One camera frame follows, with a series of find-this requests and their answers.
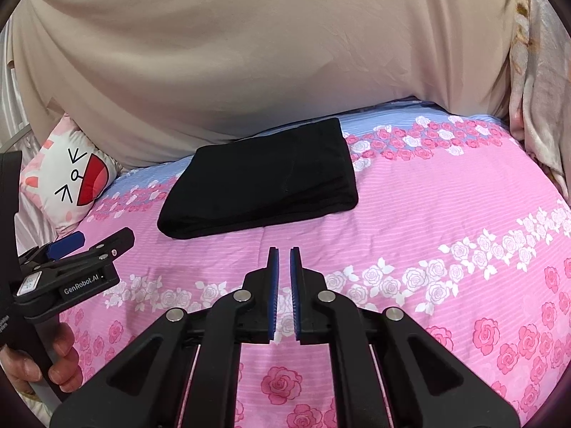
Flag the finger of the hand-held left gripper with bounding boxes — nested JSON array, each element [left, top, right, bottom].
[[42, 227, 135, 277], [18, 231, 86, 272]]

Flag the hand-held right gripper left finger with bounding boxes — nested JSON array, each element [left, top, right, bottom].
[[49, 247, 280, 428]]

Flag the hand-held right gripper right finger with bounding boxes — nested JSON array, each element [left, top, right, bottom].
[[290, 247, 520, 428]]

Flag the black pants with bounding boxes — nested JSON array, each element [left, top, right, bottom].
[[157, 117, 360, 240]]

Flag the person's left hand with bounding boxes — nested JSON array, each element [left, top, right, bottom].
[[0, 323, 82, 395]]

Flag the cartoon cat pillow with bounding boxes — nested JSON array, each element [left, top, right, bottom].
[[20, 113, 123, 237]]

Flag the pink floral bed sheet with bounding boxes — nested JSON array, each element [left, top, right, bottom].
[[13, 98, 571, 428]]

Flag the beige duvet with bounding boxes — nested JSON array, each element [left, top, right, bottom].
[[10, 0, 518, 171]]

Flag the cream floral blanket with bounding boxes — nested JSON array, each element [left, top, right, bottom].
[[509, 0, 571, 201]]

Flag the white metal bed frame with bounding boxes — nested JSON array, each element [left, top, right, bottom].
[[0, 22, 34, 157]]

